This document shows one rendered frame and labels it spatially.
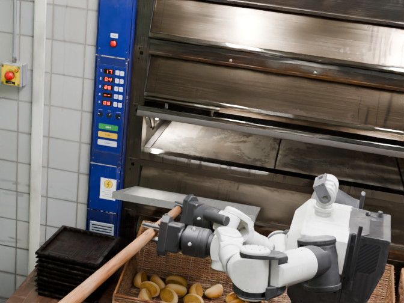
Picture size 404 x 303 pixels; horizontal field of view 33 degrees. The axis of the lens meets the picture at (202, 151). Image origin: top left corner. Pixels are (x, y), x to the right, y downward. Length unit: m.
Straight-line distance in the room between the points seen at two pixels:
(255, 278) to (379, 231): 0.54
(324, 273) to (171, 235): 0.46
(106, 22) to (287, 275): 1.59
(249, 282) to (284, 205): 1.40
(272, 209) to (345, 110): 0.56
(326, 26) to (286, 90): 0.31
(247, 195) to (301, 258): 1.32
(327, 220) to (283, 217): 1.00
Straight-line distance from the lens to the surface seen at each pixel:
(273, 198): 3.10
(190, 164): 3.08
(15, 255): 3.57
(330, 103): 2.93
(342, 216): 2.17
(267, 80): 2.94
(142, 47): 2.99
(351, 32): 2.89
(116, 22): 2.97
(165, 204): 2.57
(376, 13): 2.88
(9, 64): 3.15
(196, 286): 3.12
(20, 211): 3.45
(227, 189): 3.11
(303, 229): 2.06
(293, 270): 1.78
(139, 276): 3.16
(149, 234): 1.99
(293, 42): 2.87
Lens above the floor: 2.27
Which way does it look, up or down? 20 degrees down
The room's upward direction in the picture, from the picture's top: 7 degrees clockwise
